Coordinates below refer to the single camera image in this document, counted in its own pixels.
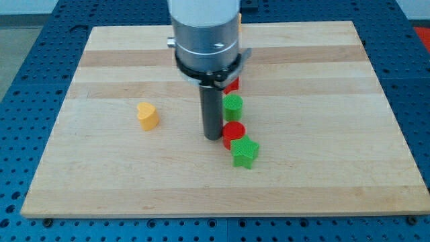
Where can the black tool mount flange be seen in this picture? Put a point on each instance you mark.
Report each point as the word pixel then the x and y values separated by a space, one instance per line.
pixel 216 79

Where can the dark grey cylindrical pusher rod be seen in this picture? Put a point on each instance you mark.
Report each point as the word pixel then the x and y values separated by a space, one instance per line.
pixel 211 105

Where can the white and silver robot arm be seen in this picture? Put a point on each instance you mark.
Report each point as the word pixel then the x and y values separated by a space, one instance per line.
pixel 206 44

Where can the red block behind arm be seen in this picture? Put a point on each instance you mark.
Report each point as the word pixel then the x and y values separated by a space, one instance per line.
pixel 232 86

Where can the yellow block behind arm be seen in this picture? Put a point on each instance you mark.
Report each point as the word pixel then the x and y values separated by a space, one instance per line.
pixel 239 22

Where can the green circle block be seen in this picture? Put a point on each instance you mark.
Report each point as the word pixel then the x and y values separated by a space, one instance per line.
pixel 232 107

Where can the red circle block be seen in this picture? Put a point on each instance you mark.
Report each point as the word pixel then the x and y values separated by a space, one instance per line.
pixel 231 131

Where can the yellow heart block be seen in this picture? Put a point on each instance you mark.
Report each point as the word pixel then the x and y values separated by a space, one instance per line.
pixel 147 116

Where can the green star block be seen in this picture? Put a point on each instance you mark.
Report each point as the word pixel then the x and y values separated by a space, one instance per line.
pixel 244 151

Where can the wooden board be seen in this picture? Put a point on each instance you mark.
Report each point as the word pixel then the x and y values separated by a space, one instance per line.
pixel 329 143

